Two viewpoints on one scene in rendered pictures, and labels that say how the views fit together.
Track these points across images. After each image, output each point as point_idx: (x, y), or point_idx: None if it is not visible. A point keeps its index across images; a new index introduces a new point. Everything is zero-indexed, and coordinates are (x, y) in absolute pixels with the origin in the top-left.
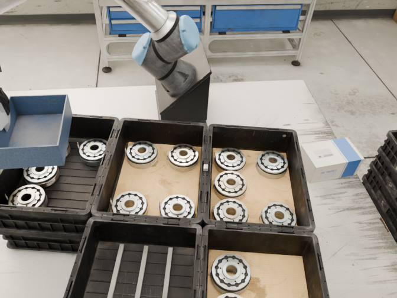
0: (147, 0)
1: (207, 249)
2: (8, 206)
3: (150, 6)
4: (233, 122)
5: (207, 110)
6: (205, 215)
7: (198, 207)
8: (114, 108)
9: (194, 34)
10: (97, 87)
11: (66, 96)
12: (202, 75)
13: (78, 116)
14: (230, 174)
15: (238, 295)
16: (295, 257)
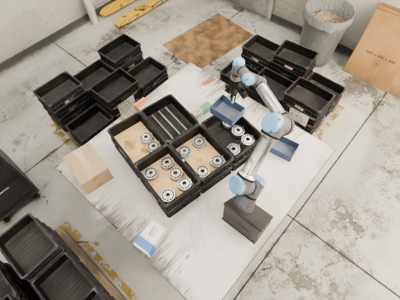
0: (250, 158)
1: None
2: None
3: (247, 160)
4: (213, 234)
5: (233, 231)
6: (169, 146)
7: (173, 146)
8: (272, 193)
9: (233, 186)
10: (297, 199)
11: (231, 119)
12: (227, 202)
13: (247, 146)
14: (178, 177)
15: (147, 141)
16: None
